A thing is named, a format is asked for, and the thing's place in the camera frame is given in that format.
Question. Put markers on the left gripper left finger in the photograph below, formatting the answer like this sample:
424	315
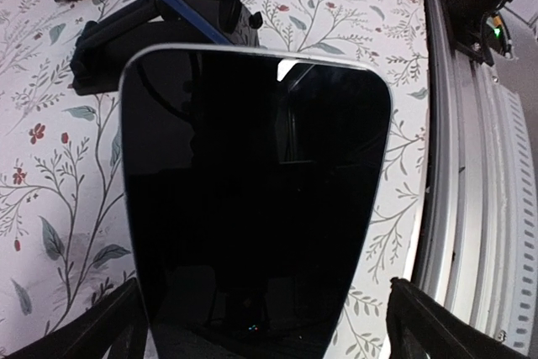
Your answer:
116	327

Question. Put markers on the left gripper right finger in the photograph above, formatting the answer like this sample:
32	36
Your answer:
419	327

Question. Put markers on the black phone silver edge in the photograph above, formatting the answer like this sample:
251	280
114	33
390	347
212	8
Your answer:
250	179

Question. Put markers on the black folding phone stand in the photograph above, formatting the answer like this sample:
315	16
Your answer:
103	49

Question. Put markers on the floral patterned table mat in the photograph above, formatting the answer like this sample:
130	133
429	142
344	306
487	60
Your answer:
65	238

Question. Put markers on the front aluminium rail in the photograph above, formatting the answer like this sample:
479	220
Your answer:
477	254

